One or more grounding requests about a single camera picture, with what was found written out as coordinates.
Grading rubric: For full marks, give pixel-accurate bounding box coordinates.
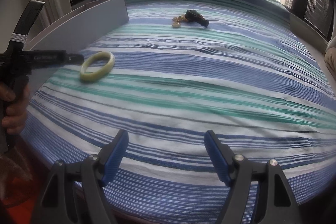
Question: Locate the striped blue green bed sheet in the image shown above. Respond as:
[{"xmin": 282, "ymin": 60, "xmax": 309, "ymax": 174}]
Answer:
[{"xmin": 21, "ymin": 0, "xmax": 336, "ymax": 224}]

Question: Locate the beige cushion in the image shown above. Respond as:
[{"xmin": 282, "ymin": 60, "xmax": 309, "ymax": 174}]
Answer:
[{"xmin": 325, "ymin": 46, "xmax": 336, "ymax": 70}]

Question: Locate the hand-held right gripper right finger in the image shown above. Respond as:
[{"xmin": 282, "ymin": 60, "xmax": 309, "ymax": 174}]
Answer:
[{"xmin": 204, "ymin": 130, "xmax": 301, "ymax": 224}]

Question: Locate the person's left hand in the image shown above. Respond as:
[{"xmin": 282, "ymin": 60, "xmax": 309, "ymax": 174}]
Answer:
[{"xmin": 0, "ymin": 81, "xmax": 31, "ymax": 135}]

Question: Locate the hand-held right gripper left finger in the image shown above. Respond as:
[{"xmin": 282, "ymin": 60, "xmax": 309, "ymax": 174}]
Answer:
[{"xmin": 34, "ymin": 129, "xmax": 130, "ymax": 224}]

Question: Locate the pale green jade bangle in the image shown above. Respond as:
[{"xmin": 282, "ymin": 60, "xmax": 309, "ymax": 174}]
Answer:
[{"xmin": 80, "ymin": 51, "xmax": 116, "ymax": 82}]

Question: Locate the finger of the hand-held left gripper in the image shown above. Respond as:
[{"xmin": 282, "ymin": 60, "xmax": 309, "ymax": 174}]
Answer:
[
  {"xmin": 22, "ymin": 49, "xmax": 85, "ymax": 67},
  {"xmin": 15, "ymin": 0, "xmax": 46, "ymax": 39}
]

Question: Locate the long grey cardboard box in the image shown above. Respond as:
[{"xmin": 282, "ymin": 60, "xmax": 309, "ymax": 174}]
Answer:
[{"xmin": 25, "ymin": 0, "xmax": 129, "ymax": 59}]

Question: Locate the black tassel ornament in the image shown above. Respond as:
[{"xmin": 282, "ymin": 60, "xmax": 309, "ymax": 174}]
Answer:
[{"xmin": 185, "ymin": 10, "xmax": 210, "ymax": 29}]

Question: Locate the gold chain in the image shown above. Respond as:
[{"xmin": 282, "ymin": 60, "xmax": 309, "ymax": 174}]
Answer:
[{"xmin": 172, "ymin": 15, "xmax": 188, "ymax": 25}]

